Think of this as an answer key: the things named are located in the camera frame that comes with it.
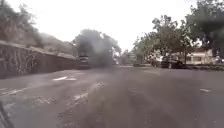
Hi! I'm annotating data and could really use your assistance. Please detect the pale building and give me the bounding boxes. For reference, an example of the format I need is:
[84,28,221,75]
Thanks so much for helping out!
[184,48,216,66]

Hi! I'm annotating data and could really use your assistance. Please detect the grey asphalt road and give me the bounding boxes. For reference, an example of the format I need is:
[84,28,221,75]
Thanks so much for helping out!
[0,65,224,128]

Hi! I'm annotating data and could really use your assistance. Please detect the low stone wall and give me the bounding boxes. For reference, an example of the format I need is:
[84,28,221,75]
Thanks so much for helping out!
[133,62,224,72]

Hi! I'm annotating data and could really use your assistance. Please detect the dark vehicle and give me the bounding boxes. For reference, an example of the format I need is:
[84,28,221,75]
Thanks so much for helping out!
[77,54,91,70]

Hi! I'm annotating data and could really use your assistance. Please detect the large dark tree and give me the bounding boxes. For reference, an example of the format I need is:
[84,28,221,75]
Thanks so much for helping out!
[72,28,123,68]

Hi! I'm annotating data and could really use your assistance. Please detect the trees behind stone wall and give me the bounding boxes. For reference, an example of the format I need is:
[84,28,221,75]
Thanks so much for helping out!
[0,0,78,56]

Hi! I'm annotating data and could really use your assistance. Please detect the parked vehicle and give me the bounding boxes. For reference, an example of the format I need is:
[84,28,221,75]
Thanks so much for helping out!
[160,55,188,70]

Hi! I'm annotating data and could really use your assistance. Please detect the row of trees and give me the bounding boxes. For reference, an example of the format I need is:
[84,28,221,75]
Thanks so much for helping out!
[131,0,224,68]

